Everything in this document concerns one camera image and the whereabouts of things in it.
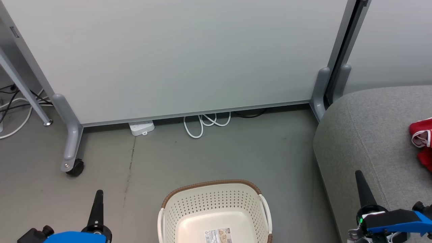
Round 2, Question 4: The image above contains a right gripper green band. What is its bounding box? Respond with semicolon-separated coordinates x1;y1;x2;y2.
348;170;389;243

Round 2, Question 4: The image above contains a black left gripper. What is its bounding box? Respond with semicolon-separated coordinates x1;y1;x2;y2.
17;189;113;243

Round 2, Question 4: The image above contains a red and white jersey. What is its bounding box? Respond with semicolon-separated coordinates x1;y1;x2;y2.
409;117;432;173

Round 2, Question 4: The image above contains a cream perforated laundry basket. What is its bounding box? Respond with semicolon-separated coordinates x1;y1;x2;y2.
157;179;273;243

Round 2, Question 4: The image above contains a printed basket label sticker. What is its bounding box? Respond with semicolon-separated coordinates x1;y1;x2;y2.
203;228;234;243

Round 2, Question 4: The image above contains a black caster wheel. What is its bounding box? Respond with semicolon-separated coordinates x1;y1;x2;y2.
65;159;85;177

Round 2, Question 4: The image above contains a grey fabric sofa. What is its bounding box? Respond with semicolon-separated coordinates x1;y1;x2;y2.
313;85;432;243

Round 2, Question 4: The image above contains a white power strip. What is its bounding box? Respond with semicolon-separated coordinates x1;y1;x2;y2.
128;120;156;137

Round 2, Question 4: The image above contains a grey metal stand leg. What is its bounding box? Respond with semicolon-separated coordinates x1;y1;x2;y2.
0;47;53;127

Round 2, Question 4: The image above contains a wide white partition panel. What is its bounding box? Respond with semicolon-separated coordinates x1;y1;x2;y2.
0;0;359;173

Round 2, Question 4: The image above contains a white floor cable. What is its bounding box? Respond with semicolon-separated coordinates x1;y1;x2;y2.
0;87;46;140

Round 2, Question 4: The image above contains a white coiled power cable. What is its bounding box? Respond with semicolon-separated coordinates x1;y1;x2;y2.
183;112;232;139

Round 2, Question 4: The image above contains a thin black floor cable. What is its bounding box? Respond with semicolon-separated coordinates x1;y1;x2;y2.
232;108;268;119

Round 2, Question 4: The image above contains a black floor cable bundle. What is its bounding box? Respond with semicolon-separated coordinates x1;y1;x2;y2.
0;84;52;115

